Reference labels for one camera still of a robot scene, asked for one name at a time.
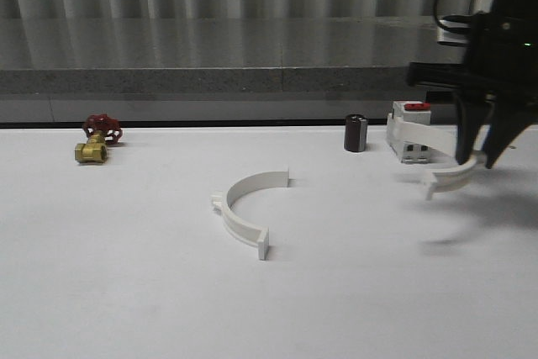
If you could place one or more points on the white circuit breaker red switch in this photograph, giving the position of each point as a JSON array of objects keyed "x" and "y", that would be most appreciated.
[{"x": 409, "y": 111}]

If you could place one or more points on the black cylindrical capacitor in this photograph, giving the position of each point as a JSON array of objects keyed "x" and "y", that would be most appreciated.
[{"x": 355, "y": 139}]

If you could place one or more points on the grey stone counter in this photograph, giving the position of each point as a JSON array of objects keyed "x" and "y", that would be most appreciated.
[{"x": 57, "y": 71}]

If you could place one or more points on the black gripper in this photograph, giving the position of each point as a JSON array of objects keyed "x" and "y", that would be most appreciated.
[{"x": 500, "y": 59}]

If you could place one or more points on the brass valve red handle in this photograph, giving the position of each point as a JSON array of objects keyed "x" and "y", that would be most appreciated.
[{"x": 101, "y": 131}]

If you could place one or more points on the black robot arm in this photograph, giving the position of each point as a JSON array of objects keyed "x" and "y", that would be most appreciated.
[{"x": 496, "y": 82}]

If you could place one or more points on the white half clamp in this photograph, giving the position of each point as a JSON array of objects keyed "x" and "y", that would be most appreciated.
[
  {"x": 251, "y": 207},
  {"x": 442, "y": 173}
]

